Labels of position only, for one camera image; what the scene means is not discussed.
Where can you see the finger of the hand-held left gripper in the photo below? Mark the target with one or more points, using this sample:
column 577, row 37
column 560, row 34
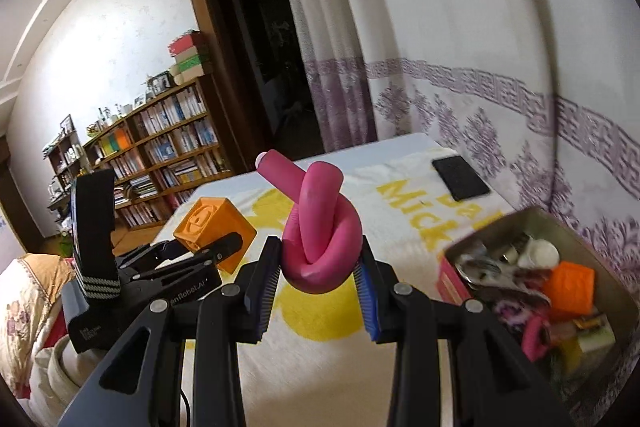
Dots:
column 222, row 247
column 160, row 254

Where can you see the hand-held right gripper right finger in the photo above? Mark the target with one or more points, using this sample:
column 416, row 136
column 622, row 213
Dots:
column 370, row 302

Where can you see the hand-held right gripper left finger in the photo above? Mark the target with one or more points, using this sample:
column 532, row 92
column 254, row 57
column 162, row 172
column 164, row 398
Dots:
column 265, row 287

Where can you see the light orange embossed cube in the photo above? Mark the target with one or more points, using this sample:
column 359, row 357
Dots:
column 205, row 222

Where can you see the pink knotted foam tube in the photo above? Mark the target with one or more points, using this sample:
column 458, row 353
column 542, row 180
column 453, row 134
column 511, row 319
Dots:
column 320, row 217

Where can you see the silver metal clip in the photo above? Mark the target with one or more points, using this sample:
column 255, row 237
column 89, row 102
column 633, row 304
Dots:
column 480, row 269

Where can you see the pink leopard plush pouch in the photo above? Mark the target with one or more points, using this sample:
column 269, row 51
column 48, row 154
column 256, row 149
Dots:
column 510, row 314

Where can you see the white ribbed plastic cup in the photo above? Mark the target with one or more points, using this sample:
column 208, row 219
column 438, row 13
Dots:
column 537, row 253

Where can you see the bright orange embossed cube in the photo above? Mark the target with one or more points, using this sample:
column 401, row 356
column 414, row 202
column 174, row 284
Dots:
column 570, row 289

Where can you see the white yellow medicine box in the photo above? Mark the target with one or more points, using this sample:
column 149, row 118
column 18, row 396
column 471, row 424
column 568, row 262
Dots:
column 590, row 347

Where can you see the olive metal tin box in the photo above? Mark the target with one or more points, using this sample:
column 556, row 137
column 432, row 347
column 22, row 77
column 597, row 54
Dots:
column 600, row 252

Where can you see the narrow wooden shelf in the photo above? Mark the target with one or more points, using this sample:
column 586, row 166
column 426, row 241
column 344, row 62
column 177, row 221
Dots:
column 65, row 167

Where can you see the floral beige quilt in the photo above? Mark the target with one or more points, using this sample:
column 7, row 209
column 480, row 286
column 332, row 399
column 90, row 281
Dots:
column 25, row 307

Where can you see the wooden bookshelf with books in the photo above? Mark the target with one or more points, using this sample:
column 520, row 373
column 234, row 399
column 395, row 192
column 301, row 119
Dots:
column 170, row 142

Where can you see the white cloth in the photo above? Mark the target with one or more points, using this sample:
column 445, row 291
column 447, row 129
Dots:
column 60, row 372

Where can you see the black phone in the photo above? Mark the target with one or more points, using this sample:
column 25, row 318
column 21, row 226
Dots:
column 460, row 177

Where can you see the white flat box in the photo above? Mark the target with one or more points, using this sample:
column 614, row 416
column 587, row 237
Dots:
column 187, row 77

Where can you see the green flat box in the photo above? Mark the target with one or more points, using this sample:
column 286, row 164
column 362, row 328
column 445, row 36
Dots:
column 192, row 64

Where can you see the gathered white purple curtain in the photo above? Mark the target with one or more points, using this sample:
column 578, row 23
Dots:
column 325, row 7

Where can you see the white curtain purple pattern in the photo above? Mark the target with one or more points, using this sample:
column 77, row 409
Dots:
column 475, row 7

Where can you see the small photo frame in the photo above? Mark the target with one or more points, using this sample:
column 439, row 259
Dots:
column 161, row 82

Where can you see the brown wooden door frame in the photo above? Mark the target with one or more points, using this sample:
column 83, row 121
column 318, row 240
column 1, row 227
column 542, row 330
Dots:
column 192, row 32

